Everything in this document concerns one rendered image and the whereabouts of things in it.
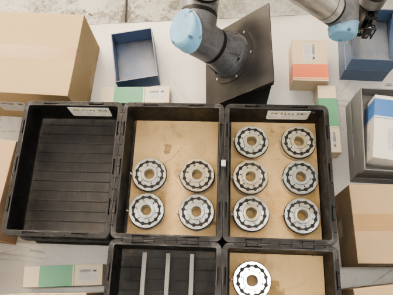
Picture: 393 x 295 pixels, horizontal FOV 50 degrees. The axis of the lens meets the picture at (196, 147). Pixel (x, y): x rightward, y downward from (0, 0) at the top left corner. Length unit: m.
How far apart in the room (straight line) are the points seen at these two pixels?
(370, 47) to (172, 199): 0.86
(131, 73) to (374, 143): 0.86
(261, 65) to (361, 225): 0.55
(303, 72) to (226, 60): 0.29
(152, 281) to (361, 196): 0.64
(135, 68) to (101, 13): 1.12
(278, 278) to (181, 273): 0.27
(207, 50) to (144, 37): 0.39
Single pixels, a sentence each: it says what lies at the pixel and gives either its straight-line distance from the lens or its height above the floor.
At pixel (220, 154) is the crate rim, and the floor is 0.93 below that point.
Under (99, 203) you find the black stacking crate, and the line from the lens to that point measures 1.29.
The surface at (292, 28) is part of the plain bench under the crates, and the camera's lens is 1.67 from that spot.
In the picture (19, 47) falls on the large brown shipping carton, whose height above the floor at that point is 0.90.
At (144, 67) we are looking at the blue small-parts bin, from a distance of 1.58.
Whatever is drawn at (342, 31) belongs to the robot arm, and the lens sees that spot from 1.16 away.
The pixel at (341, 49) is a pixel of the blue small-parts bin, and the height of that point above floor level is 0.75.
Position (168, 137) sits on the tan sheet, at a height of 0.83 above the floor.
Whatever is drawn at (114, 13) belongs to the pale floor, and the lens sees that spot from 2.64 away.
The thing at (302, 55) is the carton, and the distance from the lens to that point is 1.52.
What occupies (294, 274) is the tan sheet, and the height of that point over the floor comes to 0.83.
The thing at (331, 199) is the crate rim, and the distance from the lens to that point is 1.19.
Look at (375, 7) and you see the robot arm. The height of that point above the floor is 1.04.
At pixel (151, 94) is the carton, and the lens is 1.46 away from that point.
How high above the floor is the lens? 2.05
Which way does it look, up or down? 71 degrees down
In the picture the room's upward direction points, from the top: 8 degrees counter-clockwise
